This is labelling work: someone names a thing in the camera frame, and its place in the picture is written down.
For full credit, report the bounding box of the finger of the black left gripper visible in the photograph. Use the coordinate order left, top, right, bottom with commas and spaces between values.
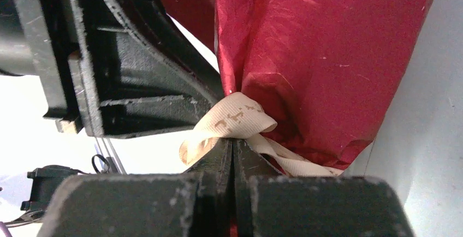
68, 0, 224, 139

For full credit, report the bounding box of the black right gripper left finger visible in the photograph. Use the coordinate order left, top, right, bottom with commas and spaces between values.
187, 138, 233, 236

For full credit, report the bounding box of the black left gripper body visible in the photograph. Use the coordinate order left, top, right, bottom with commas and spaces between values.
1, 0, 83, 134

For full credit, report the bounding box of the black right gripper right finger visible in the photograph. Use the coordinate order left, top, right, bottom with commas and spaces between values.
233, 139, 282, 236

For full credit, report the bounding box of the cream ribbon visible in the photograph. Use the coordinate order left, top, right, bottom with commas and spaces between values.
179, 92, 343, 176

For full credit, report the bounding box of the red wrapping paper sheet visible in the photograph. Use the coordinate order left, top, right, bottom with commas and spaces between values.
161, 0, 433, 170

